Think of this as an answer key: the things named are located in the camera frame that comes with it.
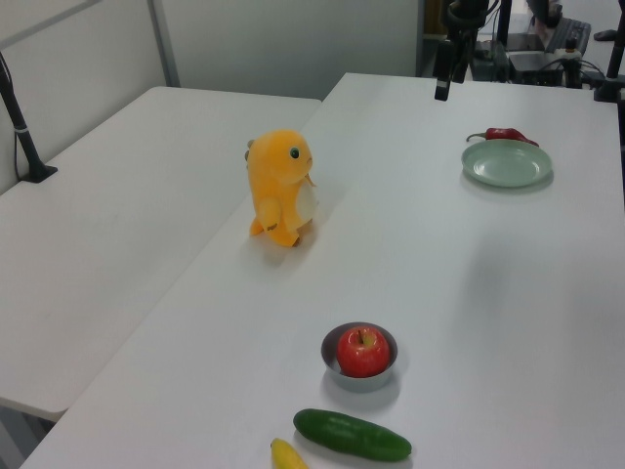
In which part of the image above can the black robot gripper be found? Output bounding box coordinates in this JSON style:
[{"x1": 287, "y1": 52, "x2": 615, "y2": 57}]
[{"x1": 435, "y1": 0, "x2": 489, "y2": 102}]

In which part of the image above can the red apple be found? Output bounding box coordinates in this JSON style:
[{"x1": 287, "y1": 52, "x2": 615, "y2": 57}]
[{"x1": 335, "y1": 327, "x2": 392, "y2": 379}]

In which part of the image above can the thin black upright pole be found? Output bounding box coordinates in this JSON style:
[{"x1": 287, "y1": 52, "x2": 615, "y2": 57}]
[{"x1": 494, "y1": 0, "x2": 513, "y2": 83}]

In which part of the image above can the dark equipment box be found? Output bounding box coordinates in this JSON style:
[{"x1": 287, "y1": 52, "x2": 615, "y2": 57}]
[{"x1": 507, "y1": 48, "x2": 570, "y2": 87}]

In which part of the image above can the red chili pepper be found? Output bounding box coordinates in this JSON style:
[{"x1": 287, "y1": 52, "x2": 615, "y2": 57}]
[{"x1": 466, "y1": 126, "x2": 541, "y2": 148}]

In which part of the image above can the pale green plate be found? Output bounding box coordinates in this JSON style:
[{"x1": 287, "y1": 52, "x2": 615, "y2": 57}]
[{"x1": 461, "y1": 139, "x2": 555, "y2": 190}]

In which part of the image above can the black keyboard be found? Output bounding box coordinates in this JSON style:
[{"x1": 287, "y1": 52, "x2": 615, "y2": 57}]
[{"x1": 543, "y1": 17, "x2": 593, "y2": 56}]

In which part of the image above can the black clamp stand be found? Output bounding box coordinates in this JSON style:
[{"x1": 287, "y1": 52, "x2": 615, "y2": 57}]
[{"x1": 593, "y1": 0, "x2": 625, "y2": 103}]

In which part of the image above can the orange plush dinosaur toy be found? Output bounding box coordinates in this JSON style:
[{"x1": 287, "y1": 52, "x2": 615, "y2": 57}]
[{"x1": 243, "y1": 128, "x2": 322, "y2": 249}]

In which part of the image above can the small grey bowl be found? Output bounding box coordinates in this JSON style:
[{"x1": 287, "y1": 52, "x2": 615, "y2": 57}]
[{"x1": 320, "y1": 320, "x2": 399, "y2": 394}]

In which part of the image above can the white side table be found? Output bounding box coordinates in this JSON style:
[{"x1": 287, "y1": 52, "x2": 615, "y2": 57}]
[{"x1": 0, "y1": 86, "x2": 323, "y2": 424}]

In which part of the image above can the green cucumber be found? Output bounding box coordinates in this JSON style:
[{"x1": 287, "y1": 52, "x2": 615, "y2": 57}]
[{"x1": 292, "y1": 407, "x2": 413, "y2": 463}]

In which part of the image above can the yellow banana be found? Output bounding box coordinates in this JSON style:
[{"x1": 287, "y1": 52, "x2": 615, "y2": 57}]
[{"x1": 271, "y1": 438, "x2": 310, "y2": 469}]

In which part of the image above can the grey aluminium partition post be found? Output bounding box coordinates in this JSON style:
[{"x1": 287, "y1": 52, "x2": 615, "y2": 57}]
[{"x1": 146, "y1": 0, "x2": 181, "y2": 89}]

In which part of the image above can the black camera stand pole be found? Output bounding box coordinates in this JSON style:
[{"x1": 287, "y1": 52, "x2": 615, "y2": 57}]
[{"x1": 0, "y1": 51, "x2": 59, "y2": 185}]

